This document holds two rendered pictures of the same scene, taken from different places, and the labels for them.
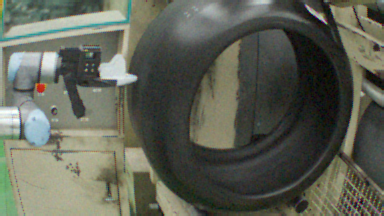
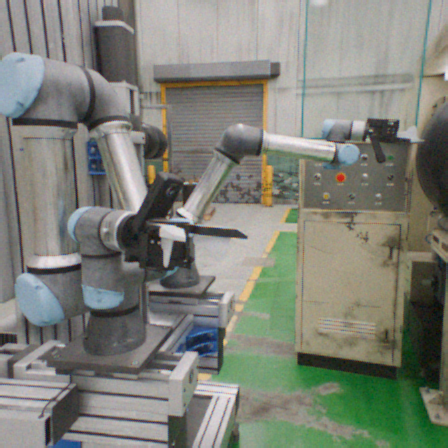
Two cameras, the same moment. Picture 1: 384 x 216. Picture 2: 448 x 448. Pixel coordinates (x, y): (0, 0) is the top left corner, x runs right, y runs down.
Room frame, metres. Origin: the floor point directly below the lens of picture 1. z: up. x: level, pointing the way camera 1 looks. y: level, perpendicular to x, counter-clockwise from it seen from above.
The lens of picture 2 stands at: (-0.61, -0.08, 1.17)
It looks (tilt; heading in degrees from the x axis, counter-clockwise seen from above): 10 degrees down; 31
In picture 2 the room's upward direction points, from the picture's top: straight up
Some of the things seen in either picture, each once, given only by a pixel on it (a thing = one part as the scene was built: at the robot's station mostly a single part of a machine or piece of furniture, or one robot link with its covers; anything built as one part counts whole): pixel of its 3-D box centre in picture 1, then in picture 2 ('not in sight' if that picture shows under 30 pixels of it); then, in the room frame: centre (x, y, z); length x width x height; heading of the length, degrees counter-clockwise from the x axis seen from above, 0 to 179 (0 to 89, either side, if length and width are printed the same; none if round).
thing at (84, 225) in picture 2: not in sight; (99, 228); (-0.09, 0.53, 1.04); 0.11 x 0.08 x 0.09; 84
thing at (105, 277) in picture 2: not in sight; (110, 275); (-0.07, 0.53, 0.94); 0.11 x 0.08 x 0.11; 174
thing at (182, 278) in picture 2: not in sight; (179, 269); (0.53, 0.84, 0.77); 0.15 x 0.15 x 0.10
